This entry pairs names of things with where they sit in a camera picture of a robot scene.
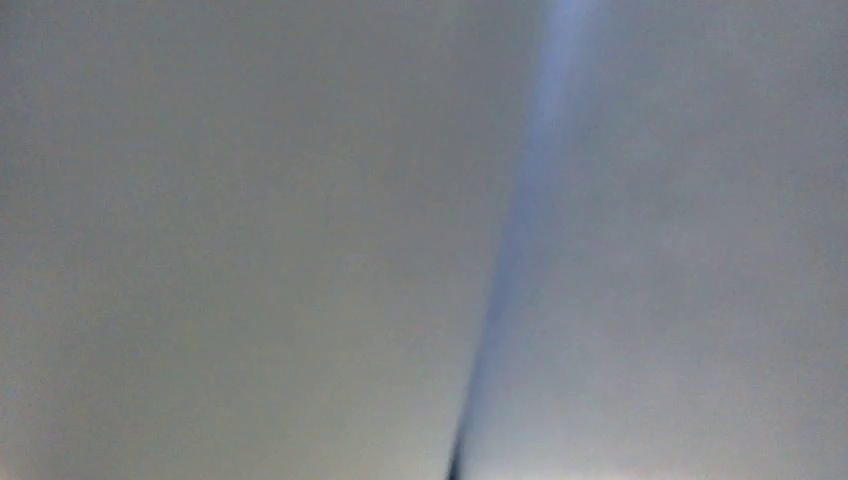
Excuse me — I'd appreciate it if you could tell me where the printed paper sheet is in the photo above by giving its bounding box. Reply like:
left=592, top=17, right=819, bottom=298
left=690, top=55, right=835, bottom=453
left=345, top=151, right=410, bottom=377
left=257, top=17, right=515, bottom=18
left=0, top=0, right=848, bottom=480

